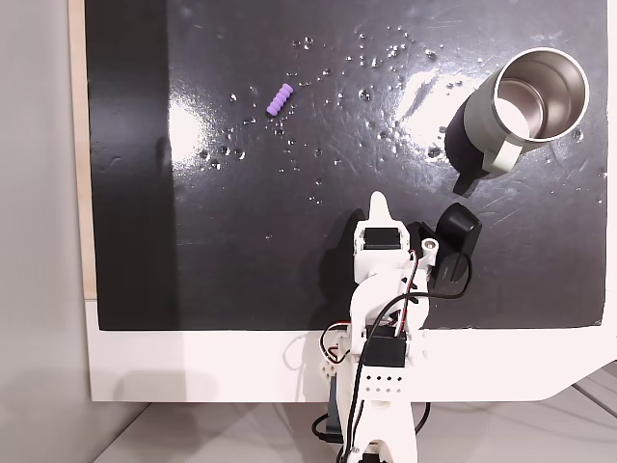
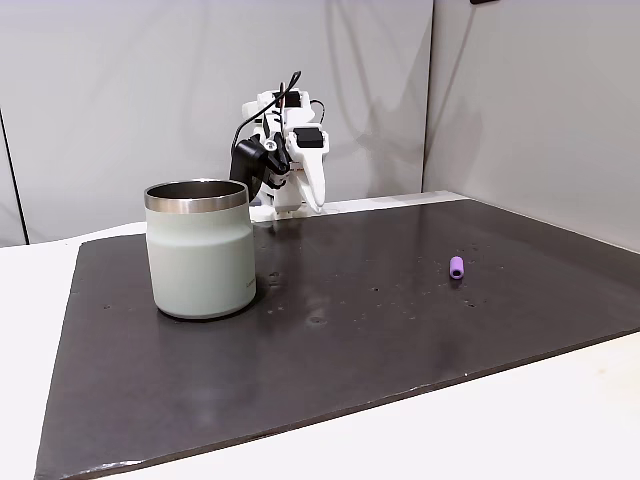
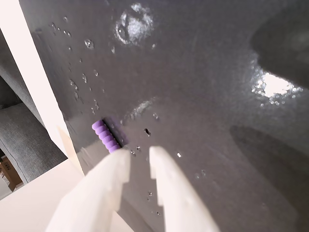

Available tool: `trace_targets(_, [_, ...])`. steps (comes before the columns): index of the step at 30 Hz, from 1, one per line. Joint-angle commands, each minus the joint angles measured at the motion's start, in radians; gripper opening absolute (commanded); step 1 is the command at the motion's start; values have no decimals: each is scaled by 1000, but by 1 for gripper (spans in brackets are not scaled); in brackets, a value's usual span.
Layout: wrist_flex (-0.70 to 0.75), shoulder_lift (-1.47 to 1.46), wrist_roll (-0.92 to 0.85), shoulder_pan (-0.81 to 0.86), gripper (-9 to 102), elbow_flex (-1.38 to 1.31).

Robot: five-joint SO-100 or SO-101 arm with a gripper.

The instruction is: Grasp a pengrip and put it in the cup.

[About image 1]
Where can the black glossy mat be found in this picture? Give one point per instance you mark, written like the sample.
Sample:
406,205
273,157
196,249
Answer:
289,241

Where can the grey steel mug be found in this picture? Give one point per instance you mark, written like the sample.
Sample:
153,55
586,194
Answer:
487,120

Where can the purple ribbed pen grip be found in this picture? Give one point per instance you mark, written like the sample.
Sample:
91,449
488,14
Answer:
280,100

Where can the white base board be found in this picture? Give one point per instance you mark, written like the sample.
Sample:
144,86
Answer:
193,366

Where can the light wooden board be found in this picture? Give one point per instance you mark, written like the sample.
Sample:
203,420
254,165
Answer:
79,144

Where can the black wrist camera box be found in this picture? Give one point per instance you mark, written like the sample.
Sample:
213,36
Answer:
458,231

